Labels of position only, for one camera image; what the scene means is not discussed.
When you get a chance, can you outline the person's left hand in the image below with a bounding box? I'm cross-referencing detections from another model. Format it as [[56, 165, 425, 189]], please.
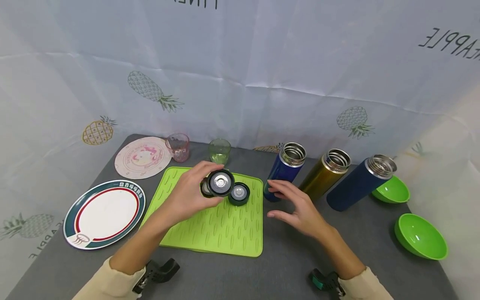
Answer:
[[160, 161, 226, 228]]

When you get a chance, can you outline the person's right hand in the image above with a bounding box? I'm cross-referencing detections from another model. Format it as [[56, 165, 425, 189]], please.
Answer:
[[267, 179, 333, 241]]

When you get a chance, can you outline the black round bottle lid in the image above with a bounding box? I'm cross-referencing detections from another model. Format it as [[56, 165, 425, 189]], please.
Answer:
[[207, 168, 236, 198], [199, 178, 215, 198], [227, 182, 251, 207]]

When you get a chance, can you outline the person's left forearm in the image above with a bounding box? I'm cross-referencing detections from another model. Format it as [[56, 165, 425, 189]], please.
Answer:
[[72, 210, 181, 300]]

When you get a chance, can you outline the person's right forearm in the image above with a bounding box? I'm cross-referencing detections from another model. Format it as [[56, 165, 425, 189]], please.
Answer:
[[313, 225, 394, 300]]

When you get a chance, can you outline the gold thermos bottle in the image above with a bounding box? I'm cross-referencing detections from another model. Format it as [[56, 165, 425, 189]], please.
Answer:
[[297, 148, 352, 201]]

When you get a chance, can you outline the blue thermos bottle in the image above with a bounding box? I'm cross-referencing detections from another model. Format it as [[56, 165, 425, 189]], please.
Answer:
[[262, 142, 308, 203]]

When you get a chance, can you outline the pink glass cup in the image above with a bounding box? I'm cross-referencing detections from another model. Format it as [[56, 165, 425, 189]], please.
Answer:
[[165, 133, 191, 163]]

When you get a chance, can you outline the green silicone mat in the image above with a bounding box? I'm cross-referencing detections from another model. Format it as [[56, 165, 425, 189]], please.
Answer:
[[139, 166, 264, 258]]

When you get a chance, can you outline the green glass cup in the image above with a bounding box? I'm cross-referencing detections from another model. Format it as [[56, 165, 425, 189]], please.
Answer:
[[208, 138, 232, 165]]

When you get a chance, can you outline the round pink cartoon coaster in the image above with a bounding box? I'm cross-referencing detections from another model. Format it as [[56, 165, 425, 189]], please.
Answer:
[[114, 136, 173, 180]]

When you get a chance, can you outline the dark navy thermos bottle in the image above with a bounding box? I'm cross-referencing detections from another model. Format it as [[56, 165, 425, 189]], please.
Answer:
[[326, 154, 398, 212]]

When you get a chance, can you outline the black wrist band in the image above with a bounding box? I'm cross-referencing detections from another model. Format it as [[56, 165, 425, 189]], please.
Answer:
[[132, 258, 181, 295], [307, 268, 346, 299]]

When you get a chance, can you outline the white plate with green rim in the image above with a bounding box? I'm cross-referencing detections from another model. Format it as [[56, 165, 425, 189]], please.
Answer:
[[62, 180, 146, 251]]

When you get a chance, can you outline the green plastic bowl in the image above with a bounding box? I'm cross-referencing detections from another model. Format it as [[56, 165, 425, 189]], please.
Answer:
[[394, 213, 449, 261], [371, 175, 411, 205]]

